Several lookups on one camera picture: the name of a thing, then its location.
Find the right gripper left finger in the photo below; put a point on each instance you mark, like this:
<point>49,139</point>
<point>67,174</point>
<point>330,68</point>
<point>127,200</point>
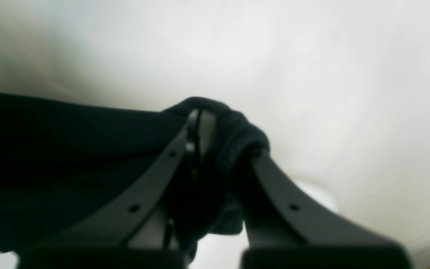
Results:
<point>134,230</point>

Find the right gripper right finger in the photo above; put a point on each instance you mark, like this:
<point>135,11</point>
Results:
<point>287,229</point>

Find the black T-shirt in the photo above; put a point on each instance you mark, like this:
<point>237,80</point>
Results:
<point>59,161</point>

